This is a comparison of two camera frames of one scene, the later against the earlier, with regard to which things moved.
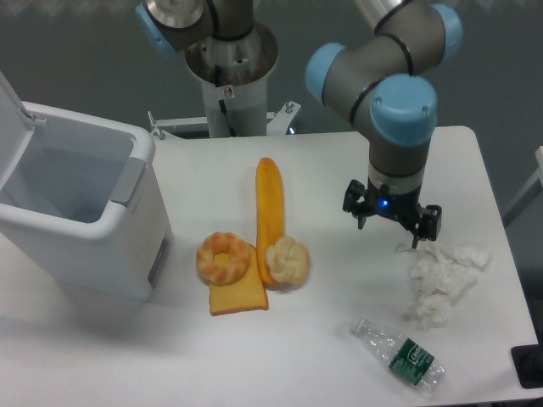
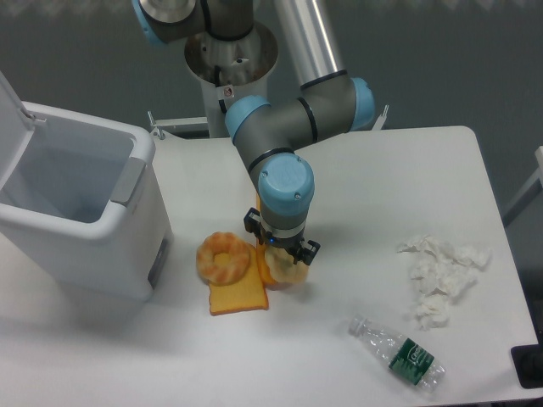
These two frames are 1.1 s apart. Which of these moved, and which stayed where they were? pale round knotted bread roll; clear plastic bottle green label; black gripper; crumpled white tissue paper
Moved: black gripper
Stayed: clear plastic bottle green label; crumpled white tissue paper; pale round knotted bread roll
